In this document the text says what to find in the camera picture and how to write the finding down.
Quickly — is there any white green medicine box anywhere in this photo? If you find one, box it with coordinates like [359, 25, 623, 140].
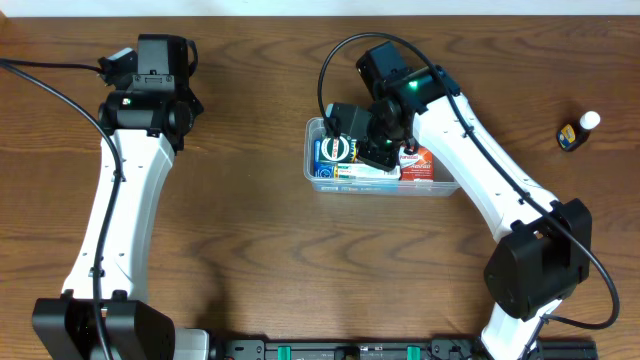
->
[333, 163, 401, 180]

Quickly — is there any blue KoolFever box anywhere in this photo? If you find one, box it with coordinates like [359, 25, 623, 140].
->
[313, 138, 335, 178]

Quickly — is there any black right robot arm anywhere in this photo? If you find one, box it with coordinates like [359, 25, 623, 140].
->
[356, 42, 592, 359]

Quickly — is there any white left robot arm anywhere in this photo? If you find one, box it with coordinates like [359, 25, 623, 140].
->
[32, 34, 214, 359]

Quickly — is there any dark syrup bottle white cap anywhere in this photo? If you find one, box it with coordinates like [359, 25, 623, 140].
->
[556, 111, 601, 152]

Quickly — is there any clear plastic container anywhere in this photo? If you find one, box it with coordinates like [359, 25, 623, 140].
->
[303, 117, 460, 197]

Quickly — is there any black mounting rail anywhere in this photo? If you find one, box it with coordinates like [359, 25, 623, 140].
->
[214, 338, 599, 360]

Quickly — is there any red Panadol box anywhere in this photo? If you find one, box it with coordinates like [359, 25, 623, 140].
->
[399, 147, 434, 182]

